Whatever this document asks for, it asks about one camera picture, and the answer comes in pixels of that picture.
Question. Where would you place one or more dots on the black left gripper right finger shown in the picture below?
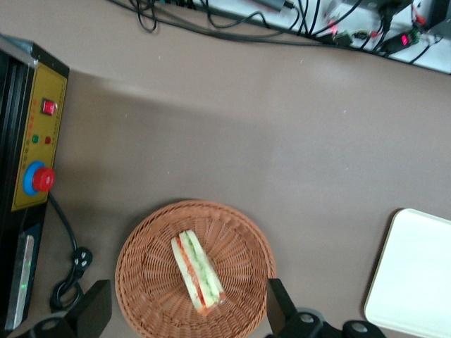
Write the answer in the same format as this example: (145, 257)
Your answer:
(280, 306)

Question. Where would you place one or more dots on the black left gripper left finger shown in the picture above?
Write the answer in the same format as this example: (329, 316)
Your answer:
(91, 310)

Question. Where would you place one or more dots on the sandwich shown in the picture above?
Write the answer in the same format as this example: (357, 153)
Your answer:
(197, 271)

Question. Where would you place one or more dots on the round brown wicker basket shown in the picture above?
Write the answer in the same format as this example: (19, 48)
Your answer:
(239, 253)

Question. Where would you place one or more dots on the cream plastic tray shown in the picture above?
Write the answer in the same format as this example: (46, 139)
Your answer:
(412, 274)

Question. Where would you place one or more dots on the black machine with yellow panel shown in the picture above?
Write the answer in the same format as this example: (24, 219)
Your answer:
(38, 123)

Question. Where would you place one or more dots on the green circuit board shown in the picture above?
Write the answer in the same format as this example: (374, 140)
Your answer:
(347, 35)

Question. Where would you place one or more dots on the module with red display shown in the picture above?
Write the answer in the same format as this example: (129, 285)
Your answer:
(405, 39)

